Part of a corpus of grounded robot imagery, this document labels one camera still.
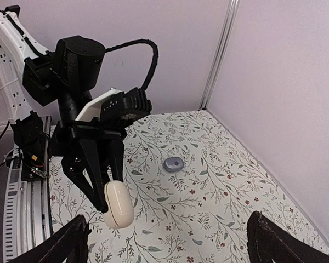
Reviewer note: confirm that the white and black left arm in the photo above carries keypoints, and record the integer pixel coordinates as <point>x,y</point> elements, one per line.
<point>52,113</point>

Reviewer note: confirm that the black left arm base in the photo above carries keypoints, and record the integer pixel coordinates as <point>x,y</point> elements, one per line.
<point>32,140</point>

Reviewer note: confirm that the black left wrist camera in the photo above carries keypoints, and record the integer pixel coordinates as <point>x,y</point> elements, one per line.
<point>116,109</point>

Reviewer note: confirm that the aluminium frame rail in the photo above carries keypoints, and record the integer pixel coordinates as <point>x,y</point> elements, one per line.
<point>27,218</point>

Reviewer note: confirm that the floral patterned table mat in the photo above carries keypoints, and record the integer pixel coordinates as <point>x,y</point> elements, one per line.
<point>198,214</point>

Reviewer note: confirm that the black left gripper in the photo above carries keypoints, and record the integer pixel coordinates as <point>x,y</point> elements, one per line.
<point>88,151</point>

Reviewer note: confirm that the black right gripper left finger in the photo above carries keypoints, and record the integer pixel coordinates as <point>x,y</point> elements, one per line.
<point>69,244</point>

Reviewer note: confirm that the right aluminium corner post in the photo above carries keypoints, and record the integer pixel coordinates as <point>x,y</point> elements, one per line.
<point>219,54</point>

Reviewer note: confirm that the purple earbud charging case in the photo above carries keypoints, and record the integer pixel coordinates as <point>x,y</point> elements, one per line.
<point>173,164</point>

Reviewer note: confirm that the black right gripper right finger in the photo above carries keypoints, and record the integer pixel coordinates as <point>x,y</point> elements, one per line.
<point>269,243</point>

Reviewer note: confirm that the white earbud charging case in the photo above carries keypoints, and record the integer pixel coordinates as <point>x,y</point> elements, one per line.
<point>120,212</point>

